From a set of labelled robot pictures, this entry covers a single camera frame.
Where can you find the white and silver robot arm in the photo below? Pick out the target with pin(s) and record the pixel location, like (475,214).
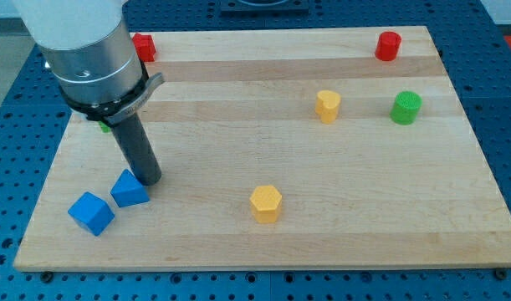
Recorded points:
(87,46)

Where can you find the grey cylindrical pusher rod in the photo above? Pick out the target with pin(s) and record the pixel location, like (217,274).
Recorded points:
(131,137)

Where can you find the blue cube block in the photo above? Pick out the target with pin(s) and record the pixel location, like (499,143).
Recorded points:
(91,213)

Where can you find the black clamp with grey lever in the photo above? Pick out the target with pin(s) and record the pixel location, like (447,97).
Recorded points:
(118,109)

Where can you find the wooden board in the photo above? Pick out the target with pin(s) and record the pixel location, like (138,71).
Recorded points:
(237,112)

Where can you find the blue triangle block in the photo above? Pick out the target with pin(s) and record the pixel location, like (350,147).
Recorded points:
(128,191)

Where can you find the green cylinder block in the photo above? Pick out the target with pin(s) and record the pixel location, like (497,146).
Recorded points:
(406,106)

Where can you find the red star block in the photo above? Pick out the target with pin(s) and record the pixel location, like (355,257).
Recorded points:
(144,47)

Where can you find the red cylinder block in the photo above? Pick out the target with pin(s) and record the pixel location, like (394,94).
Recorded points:
(388,45)

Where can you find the small green block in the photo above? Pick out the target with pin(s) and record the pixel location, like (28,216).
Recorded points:
(104,128)

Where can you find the yellow hexagon block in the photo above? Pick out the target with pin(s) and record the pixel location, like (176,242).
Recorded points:
(266,204)

